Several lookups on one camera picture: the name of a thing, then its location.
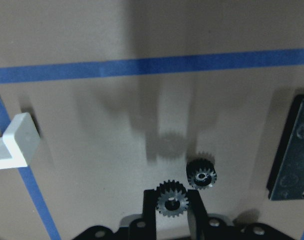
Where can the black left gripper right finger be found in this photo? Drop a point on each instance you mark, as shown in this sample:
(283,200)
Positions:
(197,216)

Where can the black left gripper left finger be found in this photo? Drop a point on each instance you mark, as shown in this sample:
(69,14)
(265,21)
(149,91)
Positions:
(149,214)

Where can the small black gear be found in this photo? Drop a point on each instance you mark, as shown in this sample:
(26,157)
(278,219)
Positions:
(201,174)
(172,200)

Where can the black brake pad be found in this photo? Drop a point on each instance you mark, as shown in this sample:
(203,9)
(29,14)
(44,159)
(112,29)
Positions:
(286,180)

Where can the white curved plastic part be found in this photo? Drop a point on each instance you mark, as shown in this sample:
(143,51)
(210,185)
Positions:
(19,142)

